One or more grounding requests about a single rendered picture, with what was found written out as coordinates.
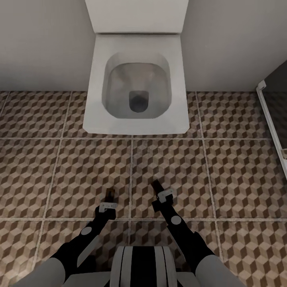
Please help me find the mousetrap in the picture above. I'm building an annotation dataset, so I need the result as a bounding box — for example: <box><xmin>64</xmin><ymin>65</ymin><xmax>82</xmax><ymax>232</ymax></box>
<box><xmin>150</xmin><ymin>179</ymin><xmax>164</xmax><ymax>195</ymax></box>
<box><xmin>105</xmin><ymin>189</ymin><xmax>115</xmax><ymax>202</ymax></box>

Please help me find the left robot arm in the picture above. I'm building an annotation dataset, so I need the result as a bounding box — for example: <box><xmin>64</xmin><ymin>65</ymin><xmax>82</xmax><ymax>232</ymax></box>
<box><xmin>10</xmin><ymin>202</ymin><xmax>118</xmax><ymax>287</ymax></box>

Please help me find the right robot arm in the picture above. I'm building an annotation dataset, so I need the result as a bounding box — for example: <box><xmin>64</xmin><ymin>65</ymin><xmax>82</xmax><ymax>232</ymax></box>
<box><xmin>152</xmin><ymin>187</ymin><xmax>246</xmax><ymax>287</ymax></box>

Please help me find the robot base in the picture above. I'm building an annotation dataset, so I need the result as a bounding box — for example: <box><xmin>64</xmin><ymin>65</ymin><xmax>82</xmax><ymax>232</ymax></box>
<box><xmin>61</xmin><ymin>255</ymin><xmax>201</xmax><ymax>287</ymax></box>

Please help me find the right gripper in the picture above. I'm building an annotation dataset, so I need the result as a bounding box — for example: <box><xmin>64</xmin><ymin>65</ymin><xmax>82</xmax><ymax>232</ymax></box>
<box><xmin>152</xmin><ymin>195</ymin><xmax>173</xmax><ymax>214</ymax></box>

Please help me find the robot trunk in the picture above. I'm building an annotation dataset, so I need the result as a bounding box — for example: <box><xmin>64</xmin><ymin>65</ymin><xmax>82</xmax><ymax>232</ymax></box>
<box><xmin>110</xmin><ymin>246</ymin><xmax>177</xmax><ymax>287</ymax></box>

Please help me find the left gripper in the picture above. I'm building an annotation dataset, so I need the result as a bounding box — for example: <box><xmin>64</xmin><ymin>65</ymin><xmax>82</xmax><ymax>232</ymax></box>
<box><xmin>95</xmin><ymin>207</ymin><xmax>116</xmax><ymax>225</ymax></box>

